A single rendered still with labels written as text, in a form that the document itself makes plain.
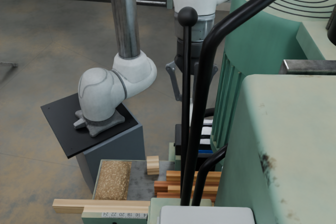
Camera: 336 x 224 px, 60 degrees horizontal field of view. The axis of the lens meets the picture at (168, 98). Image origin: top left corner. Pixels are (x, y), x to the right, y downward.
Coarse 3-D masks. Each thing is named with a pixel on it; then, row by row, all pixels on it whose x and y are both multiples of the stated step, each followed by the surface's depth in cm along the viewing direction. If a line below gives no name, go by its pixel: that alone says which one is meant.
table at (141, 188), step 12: (168, 156) 95; (132, 168) 88; (144, 168) 88; (168, 168) 88; (96, 180) 85; (132, 180) 85; (144, 180) 85; (156, 180) 85; (132, 192) 82; (144, 192) 82
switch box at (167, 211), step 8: (168, 208) 18; (176, 208) 18; (184, 208) 18; (192, 208) 18; (200, 208) 18; (208, 208) 18; (216, 208) 18; (224, 208) 18; (232, 208) 18; (240, 208) 18; (248, 208) 19; (160, 216) 18; (168, 216) 18; (176, 216) 18; (184, 216) 18; (192, 216) 18; (200, 216) 18; (208, 216) 18; (216, 216) 18; (224, 216) 18; (232, 216) 18; (240, 216) 18; (248, 216) 18
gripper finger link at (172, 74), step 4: (168, 68) 70; (168, 72) 70; (172, 72) 70; (172, 76) 71; (172, 80) 71; (176, 80) 73; (172, 84) 72; (176, 84) 72; (176, 88) 72; (176, 92) 73; (176, 96) 73; (176, 100) 74
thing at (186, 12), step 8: (184, 8) 48; (192, 8) 48; (184, 16) 48; (192, 16) 48; (184, 24) 48; (192, 24) 49; (184, 32) 49; (184, 40) 49; (184, 48) 49; (184, 56) 49; (184, 64) 49; (184, 72) 49; (184, 80) 50; (184, 88) 50; (184, 96) 50; (184, 104) 50; (184, 112) 50; (184, 120) 50; (184, 128) 50; (184, 136) 50; (184, 144) 51; (184, 152) 51; (184, 160) 51; (184, 168) 51
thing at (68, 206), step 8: (56, 200) 76; (64, 200) 76; (72, 200) 76; (80, 200) 76; (88, 200) 76; (96, 200) 76; (104, 200) 76; (112, 200) 76; (120, 200) 76; (128, 200) 76; (136, 200) 76; (56, 208) 76; (64, 208) 76; (72, 208) 76; (80, 208) 76
